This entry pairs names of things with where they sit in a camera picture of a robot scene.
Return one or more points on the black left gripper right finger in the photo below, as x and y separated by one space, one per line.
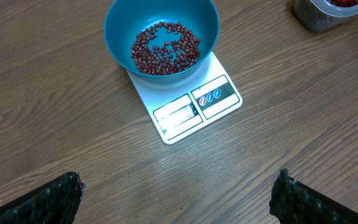
295 203

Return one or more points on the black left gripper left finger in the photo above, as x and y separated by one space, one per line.
54 202

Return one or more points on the white digital kitchen scale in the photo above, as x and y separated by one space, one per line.
181 108

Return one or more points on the red beans in bowl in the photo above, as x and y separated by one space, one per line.
173 56

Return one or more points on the blue round bowl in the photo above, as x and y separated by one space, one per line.
126 18

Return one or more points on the clear plastic food container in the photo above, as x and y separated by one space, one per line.
321 15

